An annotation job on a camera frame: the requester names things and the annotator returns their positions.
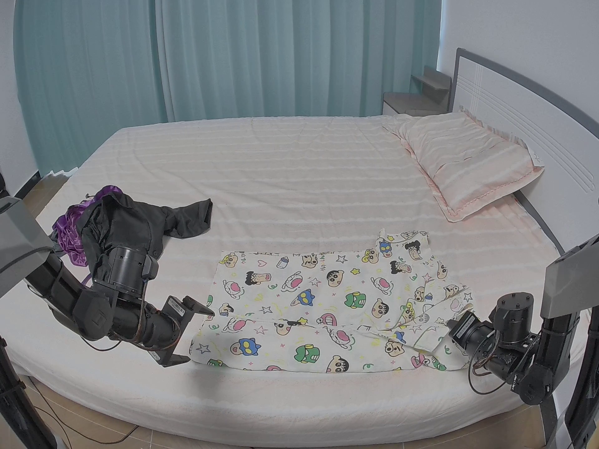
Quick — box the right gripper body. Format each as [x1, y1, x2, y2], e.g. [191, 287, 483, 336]
[447, 311, 498, 360]

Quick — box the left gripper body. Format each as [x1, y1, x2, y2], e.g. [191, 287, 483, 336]
[139, 296, 190, 355]

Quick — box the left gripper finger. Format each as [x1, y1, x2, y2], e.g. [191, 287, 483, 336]
[183, 296, 216, 319]
[151, 350, 192, 369]

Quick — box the white printed pyjama top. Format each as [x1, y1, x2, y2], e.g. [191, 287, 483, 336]
[189, 228, 475, 374]

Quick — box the bed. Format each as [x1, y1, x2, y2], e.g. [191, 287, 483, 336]
[5, 47, 599, 434]

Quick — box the black shirt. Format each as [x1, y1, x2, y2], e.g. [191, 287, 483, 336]
[77, 192, 213, 282]

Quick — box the purple satin garment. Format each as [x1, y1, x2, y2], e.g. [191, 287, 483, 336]
[51, 185, 124, 286]

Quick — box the pale pink striped pillow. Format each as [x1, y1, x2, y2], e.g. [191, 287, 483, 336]
[381, 109, 546, 223]

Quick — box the grey bedside table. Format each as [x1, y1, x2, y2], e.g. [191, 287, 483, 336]
[383, 66, 452, 117]

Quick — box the blue-green curtain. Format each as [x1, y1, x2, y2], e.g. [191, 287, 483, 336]
[154, 0, 443, 123]
[14, 0, 167, 179]

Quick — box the black cable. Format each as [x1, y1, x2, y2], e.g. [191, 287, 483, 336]
[28, 382, 137, 444]

